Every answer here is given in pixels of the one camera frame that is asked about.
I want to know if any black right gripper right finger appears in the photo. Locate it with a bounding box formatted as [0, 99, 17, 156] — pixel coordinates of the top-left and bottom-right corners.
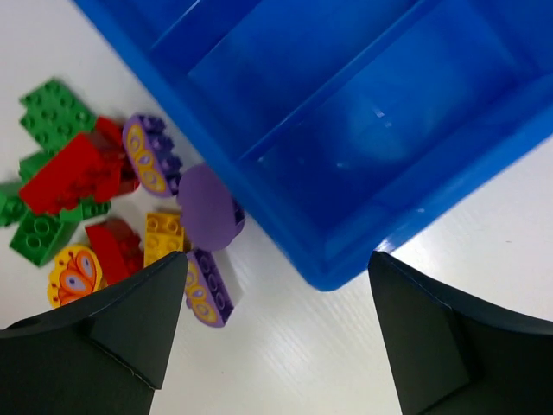
[368, 252, 552, 414]

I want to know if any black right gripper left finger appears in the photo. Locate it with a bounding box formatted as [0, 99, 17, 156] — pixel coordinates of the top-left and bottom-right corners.
[1, 252, 188, 414]

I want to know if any yellow butterfly lego brick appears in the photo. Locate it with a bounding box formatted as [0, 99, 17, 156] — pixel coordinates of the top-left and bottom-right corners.
[47, 244, 104, 308]

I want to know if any red curved lego brick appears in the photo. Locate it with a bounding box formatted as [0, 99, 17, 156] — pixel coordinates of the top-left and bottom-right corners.
[85, 218, 143, 285]

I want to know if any yellow lego plate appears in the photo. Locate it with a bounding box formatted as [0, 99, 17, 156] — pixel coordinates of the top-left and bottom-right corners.
[143, 212, 190, 267]

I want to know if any plain purple rounded lego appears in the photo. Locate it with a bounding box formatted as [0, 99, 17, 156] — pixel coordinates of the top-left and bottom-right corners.
[176, 163, 245, 252]

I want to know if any small red lego brick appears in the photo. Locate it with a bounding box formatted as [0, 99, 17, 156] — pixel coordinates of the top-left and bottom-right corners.
[94, 116, 140, 196]

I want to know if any purple butterfly lego brick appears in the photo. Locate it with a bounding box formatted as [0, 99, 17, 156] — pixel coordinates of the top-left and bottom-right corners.
[122, 113, 182, 198]

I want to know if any green square lego brick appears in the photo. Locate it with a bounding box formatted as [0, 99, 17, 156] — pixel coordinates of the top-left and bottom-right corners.
[10, 210, 79, 267]

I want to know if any small green lego brick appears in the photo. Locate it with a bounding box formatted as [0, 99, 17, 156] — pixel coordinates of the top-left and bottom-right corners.
[59, 199, 111, 222]

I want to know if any large green lego plate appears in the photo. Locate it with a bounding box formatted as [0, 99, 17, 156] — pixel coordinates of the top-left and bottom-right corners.
[19, 78, 97, 153]

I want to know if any blue divided plastic tray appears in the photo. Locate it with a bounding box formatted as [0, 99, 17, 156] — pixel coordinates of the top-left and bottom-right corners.
[79, 0, 552, 291]

